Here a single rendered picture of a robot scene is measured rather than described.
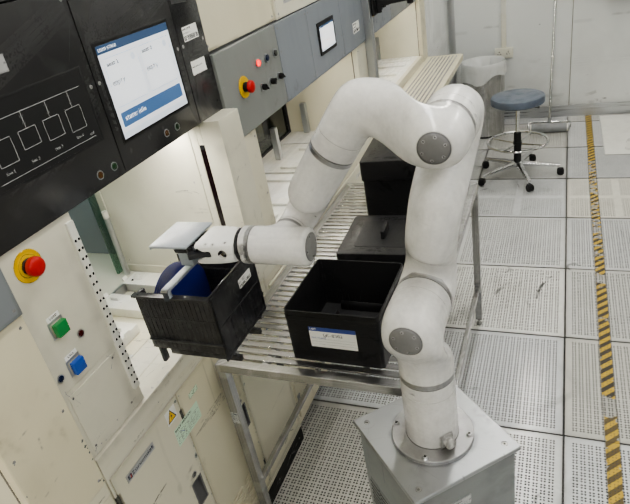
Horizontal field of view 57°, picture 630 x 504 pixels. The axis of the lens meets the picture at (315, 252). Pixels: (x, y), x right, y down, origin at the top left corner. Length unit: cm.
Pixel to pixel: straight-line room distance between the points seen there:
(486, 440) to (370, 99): 82
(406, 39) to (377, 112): 356
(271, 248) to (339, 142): 30
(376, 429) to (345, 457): 98
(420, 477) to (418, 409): 15
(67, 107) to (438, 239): 80
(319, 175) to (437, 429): 63
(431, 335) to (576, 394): 161
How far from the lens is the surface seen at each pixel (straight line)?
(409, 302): 112
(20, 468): 133
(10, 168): 123
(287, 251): 120
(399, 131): 95
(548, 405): 262
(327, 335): 161
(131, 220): 206
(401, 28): 453
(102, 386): 145
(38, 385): 131
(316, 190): 110
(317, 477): 240
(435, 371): 125
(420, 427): 136
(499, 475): 147
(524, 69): 567
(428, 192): 104
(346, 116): 102
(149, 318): 142
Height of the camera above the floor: 183
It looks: 29 degrees down
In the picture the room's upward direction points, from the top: 11 degrees counter-clockwise
